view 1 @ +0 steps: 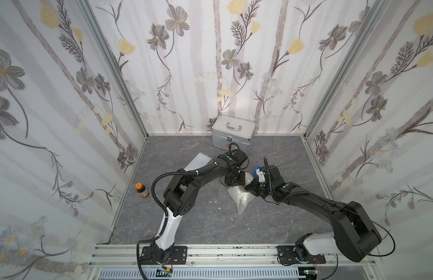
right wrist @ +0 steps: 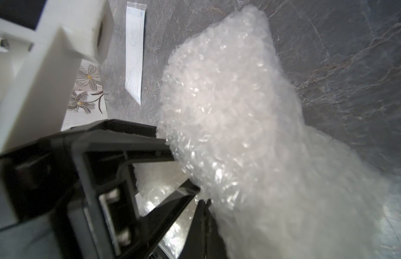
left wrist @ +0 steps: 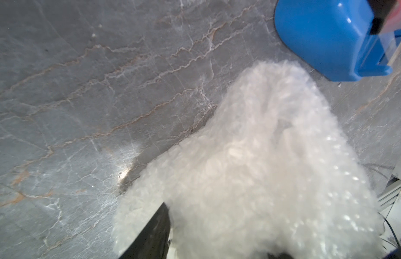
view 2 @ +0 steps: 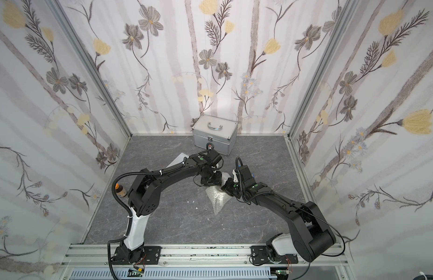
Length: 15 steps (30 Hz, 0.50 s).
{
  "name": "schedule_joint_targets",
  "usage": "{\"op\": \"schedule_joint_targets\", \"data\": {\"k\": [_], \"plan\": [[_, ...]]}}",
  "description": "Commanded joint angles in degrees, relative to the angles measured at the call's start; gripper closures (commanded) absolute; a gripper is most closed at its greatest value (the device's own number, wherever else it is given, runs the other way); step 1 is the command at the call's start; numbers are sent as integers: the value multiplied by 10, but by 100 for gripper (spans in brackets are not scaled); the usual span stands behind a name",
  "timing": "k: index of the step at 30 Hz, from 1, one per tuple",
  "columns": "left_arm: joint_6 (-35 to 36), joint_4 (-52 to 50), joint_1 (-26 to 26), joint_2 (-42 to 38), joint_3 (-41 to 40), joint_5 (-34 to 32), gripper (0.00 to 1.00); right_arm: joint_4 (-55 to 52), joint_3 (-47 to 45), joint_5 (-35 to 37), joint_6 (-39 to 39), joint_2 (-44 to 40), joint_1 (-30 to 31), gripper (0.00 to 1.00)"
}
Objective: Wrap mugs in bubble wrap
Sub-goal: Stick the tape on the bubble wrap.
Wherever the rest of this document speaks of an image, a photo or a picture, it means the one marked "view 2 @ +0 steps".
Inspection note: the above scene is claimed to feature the clear bubble wrap sheet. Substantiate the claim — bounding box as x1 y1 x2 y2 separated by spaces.
206 185 232 215

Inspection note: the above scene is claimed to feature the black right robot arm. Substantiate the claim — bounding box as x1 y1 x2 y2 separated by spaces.
222 165 336 262

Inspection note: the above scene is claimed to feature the white plastic pouch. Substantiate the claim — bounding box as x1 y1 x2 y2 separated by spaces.
167 153 189 168

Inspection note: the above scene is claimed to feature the silver aluminium first-aid case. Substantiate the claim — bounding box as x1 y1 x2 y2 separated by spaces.
191 115 238 155

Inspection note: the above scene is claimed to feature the small orange-capped brown bottle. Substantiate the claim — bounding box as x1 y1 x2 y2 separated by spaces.
114 183 127 198

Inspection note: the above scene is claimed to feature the white slotted cable duct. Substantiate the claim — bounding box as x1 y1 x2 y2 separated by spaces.
68 267 277 280

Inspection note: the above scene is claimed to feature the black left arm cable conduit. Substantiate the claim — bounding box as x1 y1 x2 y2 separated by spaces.
107 164 186 280

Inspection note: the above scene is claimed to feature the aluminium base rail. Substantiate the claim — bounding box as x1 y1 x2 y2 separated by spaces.
55 244 355 280

